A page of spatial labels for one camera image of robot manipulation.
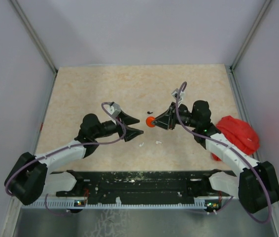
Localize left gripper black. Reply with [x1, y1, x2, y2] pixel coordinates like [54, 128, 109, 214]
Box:
[93, 110, 144, 142]

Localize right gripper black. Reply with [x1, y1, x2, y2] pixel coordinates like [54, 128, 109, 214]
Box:
[151, 102, 199, 130]

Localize orange earbud charging case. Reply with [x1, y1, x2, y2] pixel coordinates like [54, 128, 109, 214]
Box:
[145, 116, 155, 127]

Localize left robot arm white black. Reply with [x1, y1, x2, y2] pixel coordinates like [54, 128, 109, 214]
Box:
[4, 111, 143, 205]

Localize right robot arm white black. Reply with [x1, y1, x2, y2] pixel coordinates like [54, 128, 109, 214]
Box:
[146, 100, 279, 214]

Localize red cloth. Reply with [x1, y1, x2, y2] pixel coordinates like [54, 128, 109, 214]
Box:
[216, 116, 260, 155]

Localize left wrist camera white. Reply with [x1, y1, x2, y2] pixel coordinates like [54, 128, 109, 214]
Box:
[106, 102, 121, 119]

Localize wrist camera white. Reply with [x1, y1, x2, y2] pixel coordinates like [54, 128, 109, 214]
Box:
[106, 102, 121, 119]
[171, 88, 185, 101]

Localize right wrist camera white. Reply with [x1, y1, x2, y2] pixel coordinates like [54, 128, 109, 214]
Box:
[171, 88, 185, 101]

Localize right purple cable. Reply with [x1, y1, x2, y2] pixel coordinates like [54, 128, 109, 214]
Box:
[175, 81, 272, 224]

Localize purple cable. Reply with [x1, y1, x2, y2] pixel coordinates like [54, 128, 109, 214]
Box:
[4, 101, 127, 197]
[175, 81, 272, 224]

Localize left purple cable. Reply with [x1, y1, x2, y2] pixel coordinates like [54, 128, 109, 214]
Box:
[4, 101, 127, 197]

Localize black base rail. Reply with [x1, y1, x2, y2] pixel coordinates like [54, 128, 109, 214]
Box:
[55, 170, 219, 205]

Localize white cable duct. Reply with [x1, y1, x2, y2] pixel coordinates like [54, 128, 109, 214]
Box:
[23, 197, 215, 210]

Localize left aluminium frame post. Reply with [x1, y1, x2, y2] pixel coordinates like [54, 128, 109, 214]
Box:
[8, 0, 58, 75]

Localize aluminium frame post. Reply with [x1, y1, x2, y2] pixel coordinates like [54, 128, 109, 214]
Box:
[8, 0, 58, 75]
[229, 0, 274, 73]

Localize right aluminium frame post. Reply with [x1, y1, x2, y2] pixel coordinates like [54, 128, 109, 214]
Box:
[229, 0, 274, 73]

